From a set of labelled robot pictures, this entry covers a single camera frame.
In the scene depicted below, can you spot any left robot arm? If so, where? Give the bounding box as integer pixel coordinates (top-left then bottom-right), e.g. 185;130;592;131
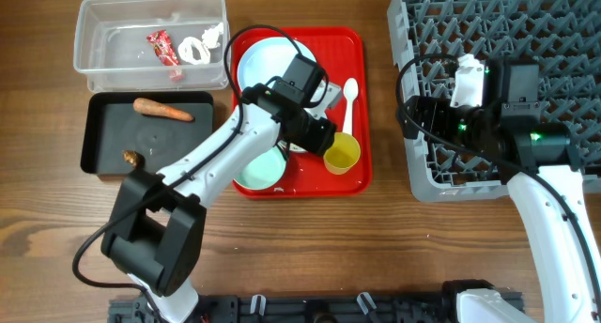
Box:
101;54;336;322

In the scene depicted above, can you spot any white tissue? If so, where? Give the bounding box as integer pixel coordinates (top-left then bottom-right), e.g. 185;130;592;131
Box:
201;23;224;50

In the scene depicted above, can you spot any clear plastic bin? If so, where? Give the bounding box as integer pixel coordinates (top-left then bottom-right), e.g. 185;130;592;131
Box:
73;0;229;93

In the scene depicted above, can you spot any mint green bowl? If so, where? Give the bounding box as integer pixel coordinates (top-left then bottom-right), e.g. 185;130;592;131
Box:
234;146;286;191

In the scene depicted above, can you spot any red snack wrapper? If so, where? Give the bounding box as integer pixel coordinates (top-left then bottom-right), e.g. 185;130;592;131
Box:
146;30;184;82

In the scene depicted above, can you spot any light blue plate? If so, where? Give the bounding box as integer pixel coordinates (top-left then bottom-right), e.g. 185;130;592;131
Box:
237;37;323;92

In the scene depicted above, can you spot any white plastic ring wrapper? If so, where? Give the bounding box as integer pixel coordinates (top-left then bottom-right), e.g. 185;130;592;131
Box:
177;37;210;65

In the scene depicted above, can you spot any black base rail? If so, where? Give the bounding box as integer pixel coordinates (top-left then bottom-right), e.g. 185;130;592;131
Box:
107;292;525;323

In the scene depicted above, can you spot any grey dishwasher rack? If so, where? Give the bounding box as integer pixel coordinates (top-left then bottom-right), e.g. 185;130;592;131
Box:
387;0;600;202

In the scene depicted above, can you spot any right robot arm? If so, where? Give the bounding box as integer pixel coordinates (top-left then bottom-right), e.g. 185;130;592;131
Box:
395;54;600;322

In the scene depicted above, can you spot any orange carrot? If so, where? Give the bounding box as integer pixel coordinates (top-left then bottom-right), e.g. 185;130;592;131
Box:
132;98;194;122

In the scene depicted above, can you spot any white plastic spoon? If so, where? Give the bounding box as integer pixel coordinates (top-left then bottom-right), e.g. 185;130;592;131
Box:
343;78;359;135

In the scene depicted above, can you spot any red serving tray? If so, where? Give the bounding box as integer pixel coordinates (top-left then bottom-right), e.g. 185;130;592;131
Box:
233;26;373;199

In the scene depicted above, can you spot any black plastic tray bin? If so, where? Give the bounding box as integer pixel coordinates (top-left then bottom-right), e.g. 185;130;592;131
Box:
80;91;214;176

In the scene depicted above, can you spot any yellow plastic cup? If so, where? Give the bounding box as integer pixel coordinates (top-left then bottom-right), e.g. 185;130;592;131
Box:
323;132;362;175

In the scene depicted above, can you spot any brown food scrap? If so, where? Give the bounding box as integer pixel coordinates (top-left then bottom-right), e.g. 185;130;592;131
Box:
122;150;144;168

